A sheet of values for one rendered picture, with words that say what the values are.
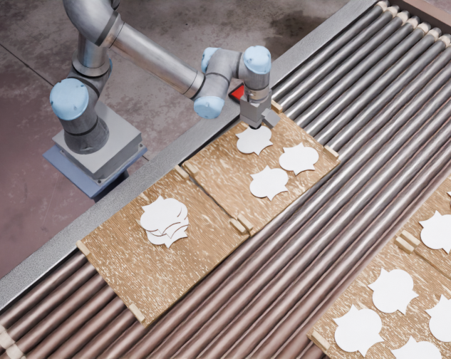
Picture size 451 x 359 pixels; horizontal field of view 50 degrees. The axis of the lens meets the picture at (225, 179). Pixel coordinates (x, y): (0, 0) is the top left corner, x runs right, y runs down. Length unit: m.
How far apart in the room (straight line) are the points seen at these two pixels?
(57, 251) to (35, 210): 1.23
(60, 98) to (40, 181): 1.38
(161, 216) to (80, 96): 0.44
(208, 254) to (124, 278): 0.26
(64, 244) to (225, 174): 0.56
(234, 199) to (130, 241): 0.35
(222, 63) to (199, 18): 2.18
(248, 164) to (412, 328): 0.70
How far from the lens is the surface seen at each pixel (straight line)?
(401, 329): 1.48
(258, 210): 1.54
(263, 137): 1.68
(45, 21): 3.77
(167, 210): 1.51
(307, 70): 1.93
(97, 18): 1.24
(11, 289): 1.62
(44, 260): 1.61
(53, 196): 2.83
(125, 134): 1.71
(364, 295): 1.48
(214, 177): 1.60
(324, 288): 1.48
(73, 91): 1.57
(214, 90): 1.31
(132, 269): 1.50
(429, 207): 1.66
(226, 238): 1.50
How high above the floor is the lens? 2.31
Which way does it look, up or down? 59 degrees down
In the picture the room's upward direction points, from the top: 3 degrees counter-clockwise
